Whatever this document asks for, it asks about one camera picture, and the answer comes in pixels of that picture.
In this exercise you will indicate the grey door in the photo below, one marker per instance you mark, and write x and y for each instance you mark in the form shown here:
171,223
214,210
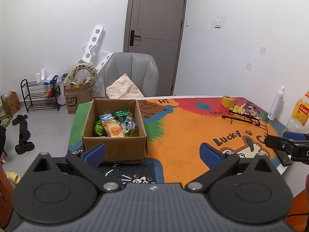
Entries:
157,17

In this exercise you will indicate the white perforated board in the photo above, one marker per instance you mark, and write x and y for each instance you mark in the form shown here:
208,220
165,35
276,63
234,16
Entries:
94,41

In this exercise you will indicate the black chunky shoe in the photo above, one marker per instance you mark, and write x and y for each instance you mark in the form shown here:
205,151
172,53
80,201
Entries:
24,148

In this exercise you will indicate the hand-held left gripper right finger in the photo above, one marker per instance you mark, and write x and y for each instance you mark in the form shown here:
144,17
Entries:
211,156

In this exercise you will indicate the red item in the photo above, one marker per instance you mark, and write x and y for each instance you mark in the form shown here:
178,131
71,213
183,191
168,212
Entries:
51,93

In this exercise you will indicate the black flat shoe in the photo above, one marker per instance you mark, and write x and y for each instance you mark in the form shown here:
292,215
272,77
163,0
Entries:
19,119

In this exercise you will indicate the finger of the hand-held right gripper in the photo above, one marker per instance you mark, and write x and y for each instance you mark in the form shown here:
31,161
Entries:
280,143
295,136

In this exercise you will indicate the clear candy packets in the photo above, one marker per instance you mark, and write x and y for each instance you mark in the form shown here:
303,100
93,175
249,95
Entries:
252,111

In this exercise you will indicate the small brown carton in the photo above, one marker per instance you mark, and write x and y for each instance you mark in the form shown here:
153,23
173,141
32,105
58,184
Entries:
10,104

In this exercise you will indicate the yellow tape roll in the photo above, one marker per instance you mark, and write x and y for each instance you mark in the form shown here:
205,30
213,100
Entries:
228,101

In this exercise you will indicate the black shoe rack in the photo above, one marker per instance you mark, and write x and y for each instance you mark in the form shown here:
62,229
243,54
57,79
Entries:
38,96

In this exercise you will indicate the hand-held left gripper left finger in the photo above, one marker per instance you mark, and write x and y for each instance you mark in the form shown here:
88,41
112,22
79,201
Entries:
95,154

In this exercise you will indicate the green floor mat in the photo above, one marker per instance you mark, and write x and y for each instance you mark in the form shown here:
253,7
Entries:
4,120

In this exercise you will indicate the white spray bottle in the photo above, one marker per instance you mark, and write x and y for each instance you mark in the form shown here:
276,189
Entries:
276,104

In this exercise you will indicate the printed brown cardboard box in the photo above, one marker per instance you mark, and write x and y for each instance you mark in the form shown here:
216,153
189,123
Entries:
74,99

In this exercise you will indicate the blue green snack packet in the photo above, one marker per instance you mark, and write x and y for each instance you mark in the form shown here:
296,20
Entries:
131,125

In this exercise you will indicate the white holder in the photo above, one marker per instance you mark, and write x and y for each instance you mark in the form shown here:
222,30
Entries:
41,76

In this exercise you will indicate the white wall box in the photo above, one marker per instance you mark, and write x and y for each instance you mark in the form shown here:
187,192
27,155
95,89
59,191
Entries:
218,23

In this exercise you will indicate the yellow plastic bag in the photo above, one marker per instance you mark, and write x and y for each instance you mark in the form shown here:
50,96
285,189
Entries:
238,108

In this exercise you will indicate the white plastic bag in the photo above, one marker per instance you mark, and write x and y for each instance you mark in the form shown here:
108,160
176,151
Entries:
61,99

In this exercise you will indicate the dark green snack packet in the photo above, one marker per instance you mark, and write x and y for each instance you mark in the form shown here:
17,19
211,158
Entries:
122,114

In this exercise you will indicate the dark cloth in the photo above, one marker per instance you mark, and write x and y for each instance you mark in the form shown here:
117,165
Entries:
2,140

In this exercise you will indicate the yellow slipper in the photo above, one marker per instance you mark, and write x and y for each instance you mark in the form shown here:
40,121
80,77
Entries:
13,177

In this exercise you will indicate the grey chair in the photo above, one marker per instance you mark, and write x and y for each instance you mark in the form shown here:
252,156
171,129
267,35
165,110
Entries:
130,67

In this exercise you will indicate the dotted cream cushion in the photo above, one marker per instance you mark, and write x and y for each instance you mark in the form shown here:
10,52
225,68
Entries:
124,87

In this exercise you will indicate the round cracker packet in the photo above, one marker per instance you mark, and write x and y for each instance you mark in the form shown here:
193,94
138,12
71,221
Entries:
114,129

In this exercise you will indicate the colourful cartoon printed mat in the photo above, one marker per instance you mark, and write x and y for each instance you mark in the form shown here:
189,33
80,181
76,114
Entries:
183,135

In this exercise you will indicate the blue plastic bag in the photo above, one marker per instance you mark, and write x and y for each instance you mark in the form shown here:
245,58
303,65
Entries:
51,79

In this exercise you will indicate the orange juice bottle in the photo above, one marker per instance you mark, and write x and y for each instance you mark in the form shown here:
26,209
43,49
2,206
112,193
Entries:
299,112

